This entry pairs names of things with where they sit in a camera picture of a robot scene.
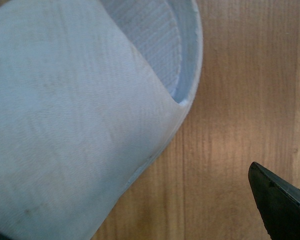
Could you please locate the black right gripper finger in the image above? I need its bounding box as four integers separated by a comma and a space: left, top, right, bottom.
248, 162, 300, 240

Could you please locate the light blue slide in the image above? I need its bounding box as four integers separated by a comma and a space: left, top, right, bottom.
0, 0, 203, 240

